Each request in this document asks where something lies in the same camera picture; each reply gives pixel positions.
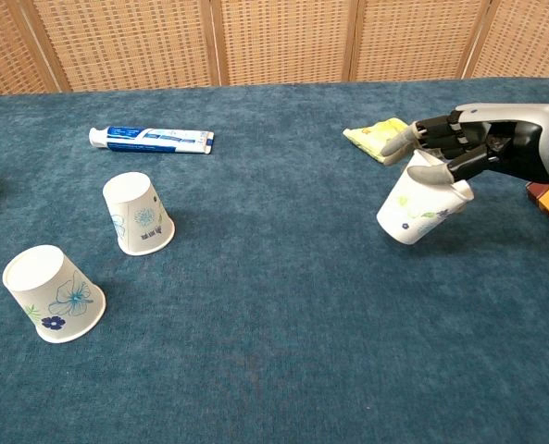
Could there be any paper cup large blue flower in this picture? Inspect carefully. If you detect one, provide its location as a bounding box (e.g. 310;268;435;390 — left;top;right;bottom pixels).
2;244;107;344

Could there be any yellow green snack packet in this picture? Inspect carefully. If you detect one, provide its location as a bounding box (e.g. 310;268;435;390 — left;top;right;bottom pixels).
342;117;417;166

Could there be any paper cup green fern print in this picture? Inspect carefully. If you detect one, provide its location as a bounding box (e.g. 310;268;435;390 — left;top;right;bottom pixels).
376;148;475;245

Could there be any paper cup with printed text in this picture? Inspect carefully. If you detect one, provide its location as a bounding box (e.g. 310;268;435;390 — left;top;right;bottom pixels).
102;171;177;257

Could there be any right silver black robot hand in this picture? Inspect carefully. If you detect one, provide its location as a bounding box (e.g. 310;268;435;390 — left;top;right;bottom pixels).
379;102;549;186

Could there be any teal blue table cloth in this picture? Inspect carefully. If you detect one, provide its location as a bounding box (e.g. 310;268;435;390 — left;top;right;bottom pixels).
0;76;549;444

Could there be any wicker folding screen panel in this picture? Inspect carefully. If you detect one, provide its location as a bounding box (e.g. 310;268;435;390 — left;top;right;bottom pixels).
0;0;71;96
458;0;549;80
343;0;495;83
208;0;363;87
19;0;222;93

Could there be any blue white toothpaste tube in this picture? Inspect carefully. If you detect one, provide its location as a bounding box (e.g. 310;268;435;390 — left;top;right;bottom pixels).
88;126;216;155

